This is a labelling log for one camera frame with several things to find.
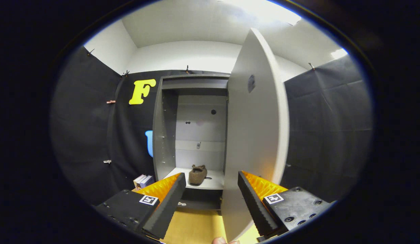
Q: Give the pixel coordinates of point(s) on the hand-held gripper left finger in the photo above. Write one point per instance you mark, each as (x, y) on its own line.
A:
(167, 203)

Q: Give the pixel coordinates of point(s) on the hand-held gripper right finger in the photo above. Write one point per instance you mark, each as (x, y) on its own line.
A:
(255, 206)

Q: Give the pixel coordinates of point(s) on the brown fuzzy shoe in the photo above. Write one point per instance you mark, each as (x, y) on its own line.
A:
(197, 175)

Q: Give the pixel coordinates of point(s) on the grey shoe cabinet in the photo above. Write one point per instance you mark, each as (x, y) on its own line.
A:
(199, 128)

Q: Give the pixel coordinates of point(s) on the blue book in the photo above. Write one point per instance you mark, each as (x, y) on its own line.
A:
(147, 181)

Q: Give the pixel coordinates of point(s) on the white book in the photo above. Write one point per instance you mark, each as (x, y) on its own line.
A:
(138, 180)

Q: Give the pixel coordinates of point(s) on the black backdrop cloth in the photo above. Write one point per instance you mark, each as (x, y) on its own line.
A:
(325, 128)

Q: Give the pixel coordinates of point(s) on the black binder clip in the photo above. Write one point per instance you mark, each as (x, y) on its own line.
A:
(311, 65)
(90, 52)
(126, 73)

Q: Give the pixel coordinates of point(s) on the small ceiling light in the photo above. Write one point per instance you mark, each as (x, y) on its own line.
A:
(339, 53)

